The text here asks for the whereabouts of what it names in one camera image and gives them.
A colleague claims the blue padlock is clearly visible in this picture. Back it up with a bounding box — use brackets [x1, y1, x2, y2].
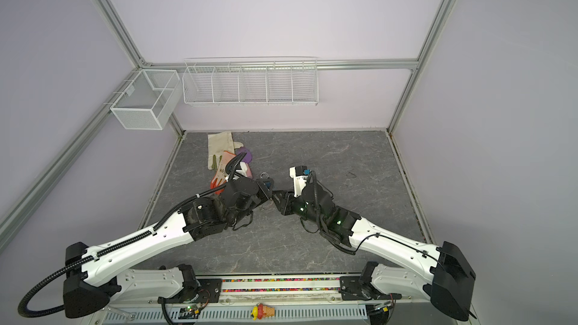
[257, 172, 274, 193]

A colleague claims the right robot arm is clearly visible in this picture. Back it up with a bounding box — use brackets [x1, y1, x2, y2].
[272, 184, 477, 321]

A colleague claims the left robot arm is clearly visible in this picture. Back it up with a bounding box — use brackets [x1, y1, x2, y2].
[63, 177, 274, 318]

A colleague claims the purple pink toy shovel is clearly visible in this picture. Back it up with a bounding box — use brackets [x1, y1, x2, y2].
[236, 147, 252, 167]

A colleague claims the orange work glove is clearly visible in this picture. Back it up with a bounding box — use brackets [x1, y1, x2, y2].
[211, 150, 236, 189]

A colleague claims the yellow red toy figure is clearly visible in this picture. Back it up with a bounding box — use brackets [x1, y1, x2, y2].
[251, 303, 275, 320]

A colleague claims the white mesh box basket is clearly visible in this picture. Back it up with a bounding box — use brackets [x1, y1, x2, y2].
[111, 69, 183, 130]

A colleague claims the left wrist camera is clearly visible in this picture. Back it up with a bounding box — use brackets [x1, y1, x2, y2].
[234, 162, 253, 178]

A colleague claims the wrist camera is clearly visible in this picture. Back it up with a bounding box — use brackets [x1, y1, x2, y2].
[289, 166, 311, 197]
[234, 162, 253, 178]

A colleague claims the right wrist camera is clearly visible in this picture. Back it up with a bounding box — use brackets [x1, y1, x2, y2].
[289, 166, 311, 197]

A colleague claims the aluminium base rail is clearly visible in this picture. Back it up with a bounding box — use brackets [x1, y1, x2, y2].
[103, 262, 430, 319]

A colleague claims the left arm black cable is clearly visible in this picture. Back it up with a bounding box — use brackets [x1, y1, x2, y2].
[17, 150, 248, 318]

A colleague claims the white wire basket rack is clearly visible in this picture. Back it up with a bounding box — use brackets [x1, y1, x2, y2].
[182, 57, 319, 106]

